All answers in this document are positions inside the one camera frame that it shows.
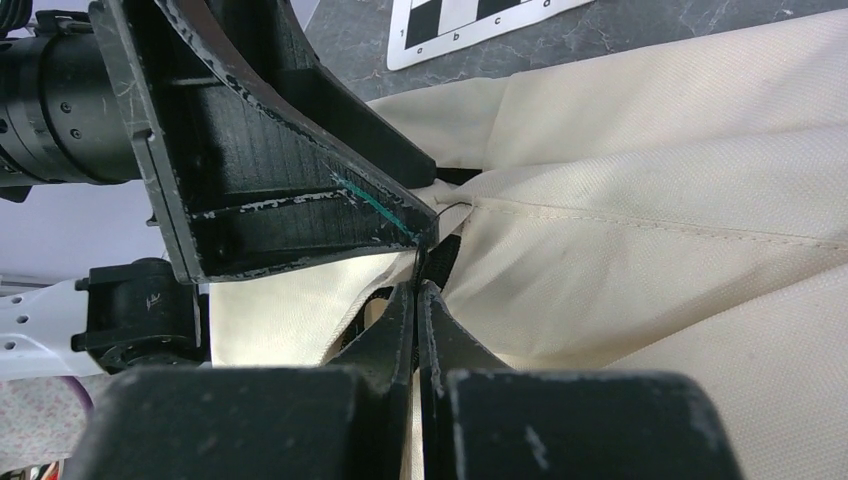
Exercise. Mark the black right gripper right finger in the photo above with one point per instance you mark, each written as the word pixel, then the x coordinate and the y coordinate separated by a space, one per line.
pixel 484 420

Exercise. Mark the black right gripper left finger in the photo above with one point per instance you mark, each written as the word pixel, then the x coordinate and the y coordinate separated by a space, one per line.
pixel 346 419

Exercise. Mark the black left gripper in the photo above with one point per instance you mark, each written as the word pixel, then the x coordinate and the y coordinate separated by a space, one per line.
pixel 241 184

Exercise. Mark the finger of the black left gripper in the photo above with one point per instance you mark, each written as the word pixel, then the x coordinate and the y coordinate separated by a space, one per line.
pixel 268 36

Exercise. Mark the beige canvas backpack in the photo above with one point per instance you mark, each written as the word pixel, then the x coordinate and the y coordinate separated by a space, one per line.
pixel 677 207

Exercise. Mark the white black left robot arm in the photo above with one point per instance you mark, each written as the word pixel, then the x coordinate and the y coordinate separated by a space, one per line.
pixel 255 158

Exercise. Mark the black white chessboard mat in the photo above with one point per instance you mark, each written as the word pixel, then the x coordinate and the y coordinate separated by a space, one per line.
pixel 423 30

